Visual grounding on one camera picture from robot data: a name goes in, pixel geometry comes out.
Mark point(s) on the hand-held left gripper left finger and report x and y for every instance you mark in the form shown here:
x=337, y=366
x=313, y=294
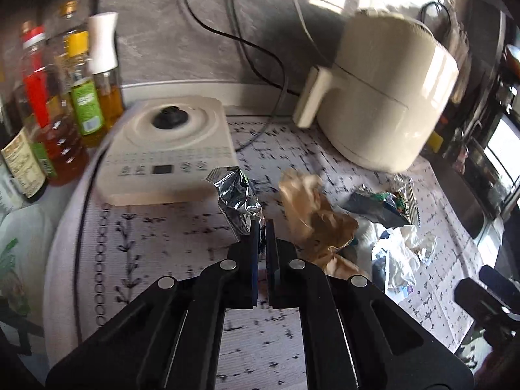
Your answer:
x=248, y=276

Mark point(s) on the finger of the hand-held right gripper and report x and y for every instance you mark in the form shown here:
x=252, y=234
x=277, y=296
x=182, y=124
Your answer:
x=481, y=298
x=501, y=278

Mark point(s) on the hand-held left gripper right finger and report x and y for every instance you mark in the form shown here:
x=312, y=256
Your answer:
x=273, y=276

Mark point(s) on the brown paper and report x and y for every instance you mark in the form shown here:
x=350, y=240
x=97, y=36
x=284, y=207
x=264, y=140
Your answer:
x=313, y=219

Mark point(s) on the silver foil wrapper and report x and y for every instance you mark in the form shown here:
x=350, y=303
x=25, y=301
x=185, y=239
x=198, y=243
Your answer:
x=235, y=199

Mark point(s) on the dark snack packet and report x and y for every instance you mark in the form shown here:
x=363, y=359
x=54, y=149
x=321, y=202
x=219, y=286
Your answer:
x=378, y=210

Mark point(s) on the white patterned table mat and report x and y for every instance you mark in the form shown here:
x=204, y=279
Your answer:
x=183, y=231

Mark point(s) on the steel sink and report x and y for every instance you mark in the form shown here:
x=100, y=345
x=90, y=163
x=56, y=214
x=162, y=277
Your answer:
x=475, y=195

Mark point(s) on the white printed plastic wrapper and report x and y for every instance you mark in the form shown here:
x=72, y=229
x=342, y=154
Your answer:
x=394, y=268

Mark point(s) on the small silver foil scrap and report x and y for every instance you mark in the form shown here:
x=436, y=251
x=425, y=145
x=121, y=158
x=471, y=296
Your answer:
x=402, y=180

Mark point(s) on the yellow sponge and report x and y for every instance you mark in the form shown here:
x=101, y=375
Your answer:
x=436, y=141

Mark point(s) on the cream air fryer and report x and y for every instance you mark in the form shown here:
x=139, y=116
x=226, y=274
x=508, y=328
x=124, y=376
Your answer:
x=386, y=89

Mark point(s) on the white top oil sprayer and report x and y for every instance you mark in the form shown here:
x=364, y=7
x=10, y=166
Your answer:
x=107, y=97

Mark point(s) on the red label oil bottle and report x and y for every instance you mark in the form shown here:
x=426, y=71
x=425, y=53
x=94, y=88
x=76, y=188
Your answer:
x=61, y=146

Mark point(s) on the white green printed bag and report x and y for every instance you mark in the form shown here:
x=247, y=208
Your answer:
x=22, y=243

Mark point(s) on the yellow cap green label bottle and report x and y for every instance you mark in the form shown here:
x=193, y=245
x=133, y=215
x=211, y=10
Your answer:
x=87, y=109

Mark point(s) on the dark sauce bottle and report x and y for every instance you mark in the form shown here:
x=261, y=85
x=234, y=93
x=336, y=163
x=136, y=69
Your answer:
x=24, y=166

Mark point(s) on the gold cap clear bottle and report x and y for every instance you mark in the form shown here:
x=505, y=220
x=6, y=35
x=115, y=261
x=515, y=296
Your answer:
x=69, y=10

